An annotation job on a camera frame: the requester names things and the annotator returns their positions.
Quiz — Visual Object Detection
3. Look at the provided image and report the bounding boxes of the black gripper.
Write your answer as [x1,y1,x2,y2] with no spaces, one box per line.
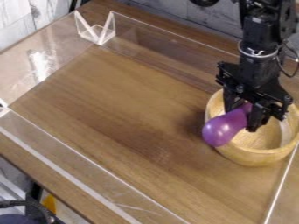
[217,51,294,132]

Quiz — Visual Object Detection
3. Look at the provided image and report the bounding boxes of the purple toy eggplant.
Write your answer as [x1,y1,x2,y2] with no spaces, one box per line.
[202,103,251,147]

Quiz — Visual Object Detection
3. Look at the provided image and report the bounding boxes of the brown wooden bowl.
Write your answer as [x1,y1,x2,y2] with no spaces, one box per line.
[205,89,299,166]

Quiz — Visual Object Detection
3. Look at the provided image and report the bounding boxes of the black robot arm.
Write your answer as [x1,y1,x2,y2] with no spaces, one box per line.
[217,0,299,132]

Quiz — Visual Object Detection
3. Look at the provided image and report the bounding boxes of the clear acrylic tray walls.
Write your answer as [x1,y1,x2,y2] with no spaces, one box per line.
[0,5,286,224]

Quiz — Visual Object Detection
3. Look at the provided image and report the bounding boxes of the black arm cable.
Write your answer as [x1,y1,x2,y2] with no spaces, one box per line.
[274,40,299,79]

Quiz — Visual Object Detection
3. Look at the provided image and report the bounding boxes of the black clamp with cable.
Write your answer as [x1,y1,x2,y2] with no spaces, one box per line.
[0,199,66,224]

